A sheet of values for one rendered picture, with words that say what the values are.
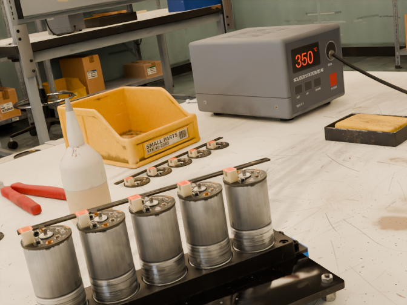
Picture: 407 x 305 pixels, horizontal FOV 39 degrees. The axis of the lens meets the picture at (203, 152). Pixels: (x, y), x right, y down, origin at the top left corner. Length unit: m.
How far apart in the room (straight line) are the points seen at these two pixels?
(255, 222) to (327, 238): 0.08
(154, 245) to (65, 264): 0.05
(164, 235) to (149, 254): 0.01
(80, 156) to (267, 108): 0.29
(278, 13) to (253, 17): 0.36
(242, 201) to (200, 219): 0.03
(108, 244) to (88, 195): 0.16
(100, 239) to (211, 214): 0.06
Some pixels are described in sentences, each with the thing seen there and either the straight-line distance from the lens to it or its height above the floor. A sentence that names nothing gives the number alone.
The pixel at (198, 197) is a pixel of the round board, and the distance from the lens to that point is 0.31.
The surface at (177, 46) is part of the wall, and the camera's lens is 6.01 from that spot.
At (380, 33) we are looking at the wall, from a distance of 5.52.
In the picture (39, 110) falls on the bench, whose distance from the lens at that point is 2.85.
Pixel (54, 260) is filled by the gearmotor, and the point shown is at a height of 0.80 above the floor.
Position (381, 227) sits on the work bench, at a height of 0.75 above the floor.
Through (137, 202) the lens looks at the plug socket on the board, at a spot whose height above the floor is 0.82.
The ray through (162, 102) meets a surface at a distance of 0.67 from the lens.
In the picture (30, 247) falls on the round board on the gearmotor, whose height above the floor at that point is 0.81.
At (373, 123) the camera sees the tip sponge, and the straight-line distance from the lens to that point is 0.59.
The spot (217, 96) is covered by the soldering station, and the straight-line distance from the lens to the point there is 0.72.
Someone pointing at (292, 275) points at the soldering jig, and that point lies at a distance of 0.33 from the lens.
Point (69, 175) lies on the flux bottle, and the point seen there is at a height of 0.79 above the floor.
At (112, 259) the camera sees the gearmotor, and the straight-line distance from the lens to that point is 0.30.
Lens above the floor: 0.92
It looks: 17 degrees down
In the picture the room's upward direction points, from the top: 9 degrees counter-clockwise
